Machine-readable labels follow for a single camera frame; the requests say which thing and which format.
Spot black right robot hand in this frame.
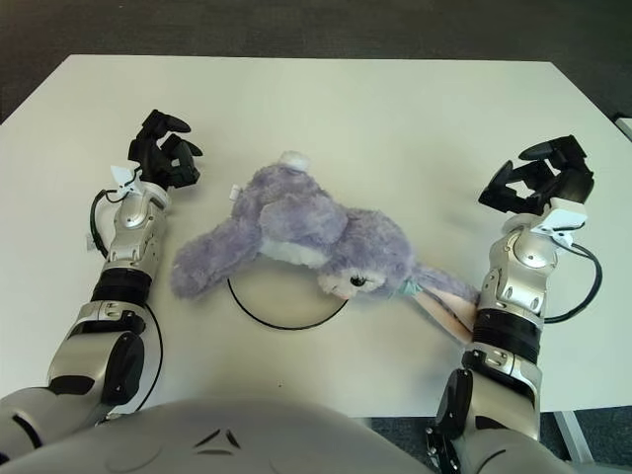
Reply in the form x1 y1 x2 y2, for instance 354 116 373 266
477 133 595 216

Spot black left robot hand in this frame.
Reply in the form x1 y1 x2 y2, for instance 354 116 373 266
127 109 204 192

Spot purple plush bunny doll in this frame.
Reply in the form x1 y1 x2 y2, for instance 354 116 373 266
170 150 483 346

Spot white plate with black rim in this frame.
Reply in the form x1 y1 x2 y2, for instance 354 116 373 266
226 254 350 330

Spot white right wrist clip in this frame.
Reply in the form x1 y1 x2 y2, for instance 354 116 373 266
530 197 589 248

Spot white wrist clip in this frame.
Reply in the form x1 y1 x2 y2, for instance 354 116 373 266
530 197 589 248
111 165 144 201

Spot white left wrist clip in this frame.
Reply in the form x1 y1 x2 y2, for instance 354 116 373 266
111 165 144 201

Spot white table leg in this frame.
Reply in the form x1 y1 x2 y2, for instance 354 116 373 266
552 409 593 465

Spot grey robot torso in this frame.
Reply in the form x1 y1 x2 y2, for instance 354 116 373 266
0 384 632 474

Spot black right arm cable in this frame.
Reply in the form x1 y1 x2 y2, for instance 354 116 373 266
540 241 603 323

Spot black under-table bracket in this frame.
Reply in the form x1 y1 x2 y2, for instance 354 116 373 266
424 427 463 474

